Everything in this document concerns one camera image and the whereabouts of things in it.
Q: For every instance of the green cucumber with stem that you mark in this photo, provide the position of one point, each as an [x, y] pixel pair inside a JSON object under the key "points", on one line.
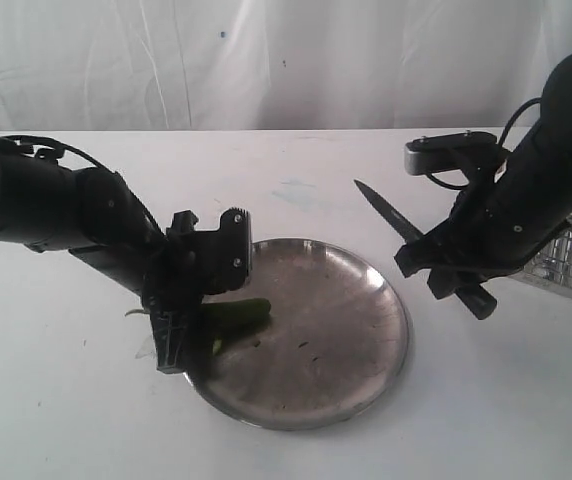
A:
{"points": [[220, 318]]}

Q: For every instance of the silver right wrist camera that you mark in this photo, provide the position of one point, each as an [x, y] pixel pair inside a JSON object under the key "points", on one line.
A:
{"points": [[466, 152]]}

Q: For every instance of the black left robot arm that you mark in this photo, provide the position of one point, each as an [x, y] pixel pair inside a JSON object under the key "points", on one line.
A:
{"points": [[55, 197]]}

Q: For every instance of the dark green cucumber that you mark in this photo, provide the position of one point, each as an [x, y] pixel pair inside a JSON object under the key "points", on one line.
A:
{"points": [[217, 346]]}

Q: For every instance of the black knife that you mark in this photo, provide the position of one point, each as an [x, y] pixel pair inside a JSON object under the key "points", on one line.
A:
{"points": [[478, 301]]}

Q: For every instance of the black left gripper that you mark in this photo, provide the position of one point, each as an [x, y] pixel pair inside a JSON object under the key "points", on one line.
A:
{"points": [[175, 277]]}

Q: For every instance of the white backdrop curtain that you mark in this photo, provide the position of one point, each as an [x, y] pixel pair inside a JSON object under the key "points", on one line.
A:
{"points": [[233, 65]]}

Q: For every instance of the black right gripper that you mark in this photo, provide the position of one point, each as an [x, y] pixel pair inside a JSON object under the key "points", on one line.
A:
{"points": [[491, 231]]}

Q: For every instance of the round steel plate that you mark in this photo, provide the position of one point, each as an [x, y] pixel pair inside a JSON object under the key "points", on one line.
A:
{"points": [[337, 339]]}

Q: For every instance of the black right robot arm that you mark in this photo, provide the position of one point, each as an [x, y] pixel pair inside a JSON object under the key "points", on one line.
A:
{"points": [[543, 158]]}

